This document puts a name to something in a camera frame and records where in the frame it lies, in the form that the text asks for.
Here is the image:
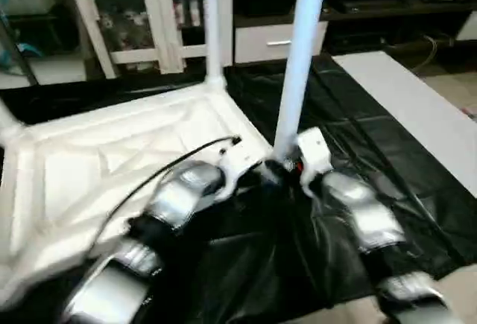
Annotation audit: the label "black work mat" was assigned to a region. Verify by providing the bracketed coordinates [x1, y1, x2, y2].
[0, 51, 477, 324]

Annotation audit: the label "white side cabinet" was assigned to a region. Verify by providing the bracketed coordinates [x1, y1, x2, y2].
[455, 14, 477, 42]

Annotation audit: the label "white flat board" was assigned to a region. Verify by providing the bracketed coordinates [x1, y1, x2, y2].
[331, 51, 477, 195]

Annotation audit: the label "grey pole stand blue brackets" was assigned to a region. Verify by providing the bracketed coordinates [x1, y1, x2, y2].
[0, 3, 41, 87]

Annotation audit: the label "white glass door cabinet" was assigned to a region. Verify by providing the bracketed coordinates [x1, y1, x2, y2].
[66, 0, 235, 80]

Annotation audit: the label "white plastic table top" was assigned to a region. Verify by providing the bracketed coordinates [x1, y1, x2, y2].
[0, 77, 276, 302]

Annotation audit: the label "white drawer cabinet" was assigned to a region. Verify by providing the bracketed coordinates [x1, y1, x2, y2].
[233, 22, 329, 66]

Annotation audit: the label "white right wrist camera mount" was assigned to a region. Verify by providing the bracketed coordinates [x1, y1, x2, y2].
[297, 127, 333, 199]

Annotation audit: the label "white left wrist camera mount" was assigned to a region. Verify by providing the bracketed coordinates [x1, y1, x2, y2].
[218, 139, 262, 201]

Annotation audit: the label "white floor cable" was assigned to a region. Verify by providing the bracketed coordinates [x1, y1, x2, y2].
[412, 34, 440, 72]

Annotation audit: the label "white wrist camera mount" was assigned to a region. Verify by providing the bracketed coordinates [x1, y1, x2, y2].
[297, 127, 333, 199]
[218, 139, 262, 201]

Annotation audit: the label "black low desk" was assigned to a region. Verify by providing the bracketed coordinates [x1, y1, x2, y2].
[326, 0, 477, 54]

